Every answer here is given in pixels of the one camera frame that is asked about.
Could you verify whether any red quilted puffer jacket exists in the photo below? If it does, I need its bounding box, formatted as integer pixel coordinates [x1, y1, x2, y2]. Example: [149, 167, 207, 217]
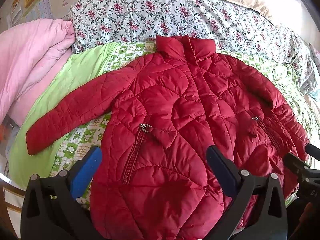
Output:
[26, 36, 308, 239]

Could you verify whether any beige satin pillow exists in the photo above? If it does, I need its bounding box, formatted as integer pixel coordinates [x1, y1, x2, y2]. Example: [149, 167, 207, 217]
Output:
[224, 0, 319, 50]

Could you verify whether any green patterned bed sheet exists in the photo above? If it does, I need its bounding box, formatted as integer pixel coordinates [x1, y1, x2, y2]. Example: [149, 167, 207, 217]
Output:
[9, 42, 319, 189]

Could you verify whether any pink folded blanket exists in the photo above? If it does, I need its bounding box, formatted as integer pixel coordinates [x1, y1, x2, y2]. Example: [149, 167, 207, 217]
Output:
[1, 18, 75, 126]

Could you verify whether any floral white quilt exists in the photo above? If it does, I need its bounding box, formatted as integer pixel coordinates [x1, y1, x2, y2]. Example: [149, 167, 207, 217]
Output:
[68, 0, 319, 99]

